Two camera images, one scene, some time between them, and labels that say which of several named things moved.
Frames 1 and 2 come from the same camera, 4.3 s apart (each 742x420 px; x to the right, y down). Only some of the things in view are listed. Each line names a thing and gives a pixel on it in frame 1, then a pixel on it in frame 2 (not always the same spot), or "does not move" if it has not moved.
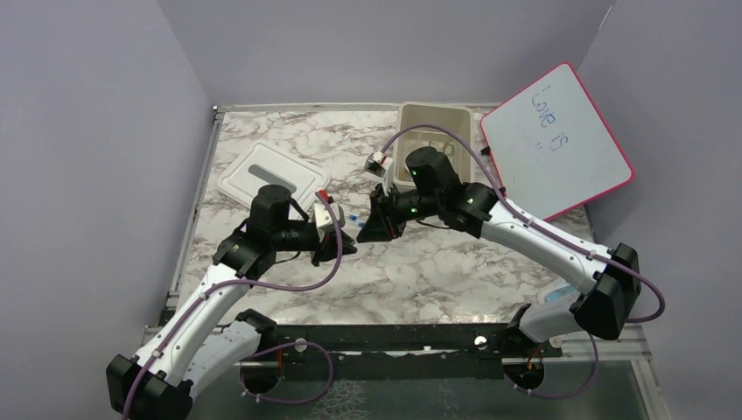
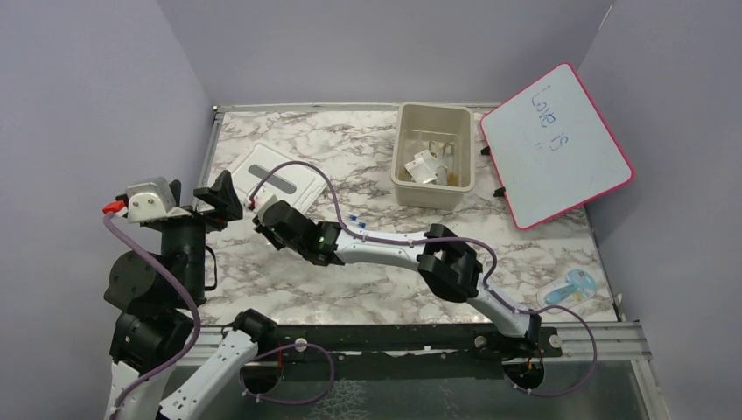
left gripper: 327,249 to 224,196
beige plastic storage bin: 457,119 does not move
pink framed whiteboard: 551,150 does not move
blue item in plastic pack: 557,292 does not move
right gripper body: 408,206 to 258,227
